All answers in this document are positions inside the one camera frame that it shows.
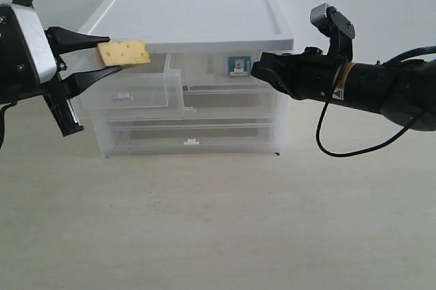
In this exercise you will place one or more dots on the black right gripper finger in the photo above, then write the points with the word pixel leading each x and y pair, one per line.
pixel 270 69

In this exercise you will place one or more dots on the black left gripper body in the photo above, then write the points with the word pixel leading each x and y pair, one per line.
pixel 30 68

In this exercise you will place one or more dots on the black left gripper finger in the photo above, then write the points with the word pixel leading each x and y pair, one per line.
pixel 63 41
pixel 77 83

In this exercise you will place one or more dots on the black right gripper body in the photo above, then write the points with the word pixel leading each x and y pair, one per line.
pixel 308 75

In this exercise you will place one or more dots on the small blue white card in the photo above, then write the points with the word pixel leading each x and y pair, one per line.
pixel 239 65

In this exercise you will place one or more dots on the yellow cheese wedge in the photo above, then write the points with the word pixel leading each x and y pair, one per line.
pixel 124 53

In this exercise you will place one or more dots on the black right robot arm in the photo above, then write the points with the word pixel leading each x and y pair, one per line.
pixel 399 92

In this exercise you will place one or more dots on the white plastic drawer cabinet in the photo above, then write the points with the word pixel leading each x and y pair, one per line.
pixel 191 26

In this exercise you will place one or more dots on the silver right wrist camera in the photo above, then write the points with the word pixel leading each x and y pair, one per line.
pixel 336 27

